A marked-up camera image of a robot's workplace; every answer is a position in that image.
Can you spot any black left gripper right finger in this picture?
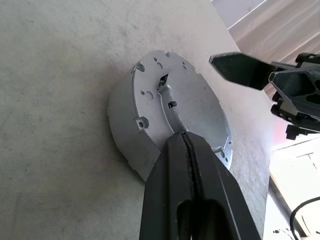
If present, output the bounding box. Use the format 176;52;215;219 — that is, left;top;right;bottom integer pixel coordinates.
185;131;266;240

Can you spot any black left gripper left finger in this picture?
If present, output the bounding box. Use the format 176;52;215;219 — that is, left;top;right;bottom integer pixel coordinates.
138;131;194;240

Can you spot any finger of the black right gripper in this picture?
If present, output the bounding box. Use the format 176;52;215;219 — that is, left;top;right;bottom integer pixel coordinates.
208;51;276;91
268;66;320;119

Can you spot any silver motor cover circuit board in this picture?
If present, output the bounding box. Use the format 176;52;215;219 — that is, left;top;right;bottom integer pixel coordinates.
131;49;234;173

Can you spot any black cable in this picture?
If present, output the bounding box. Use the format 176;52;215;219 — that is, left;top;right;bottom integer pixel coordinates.
289;196;320;237

